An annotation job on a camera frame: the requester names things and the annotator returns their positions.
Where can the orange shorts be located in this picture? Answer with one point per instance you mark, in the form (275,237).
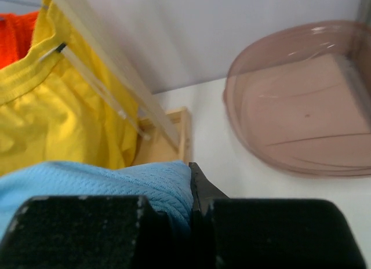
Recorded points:
(16,36)

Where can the light blue shorts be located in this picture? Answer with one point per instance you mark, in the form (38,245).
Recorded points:
(165,184)

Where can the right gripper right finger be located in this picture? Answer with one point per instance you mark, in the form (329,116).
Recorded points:
(268,233)

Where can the wooden clothes rack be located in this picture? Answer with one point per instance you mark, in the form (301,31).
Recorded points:
(163,136)

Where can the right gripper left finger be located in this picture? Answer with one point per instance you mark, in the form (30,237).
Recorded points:
(89,232)

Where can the yellow shorts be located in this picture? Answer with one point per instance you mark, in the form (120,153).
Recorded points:
(50,113)

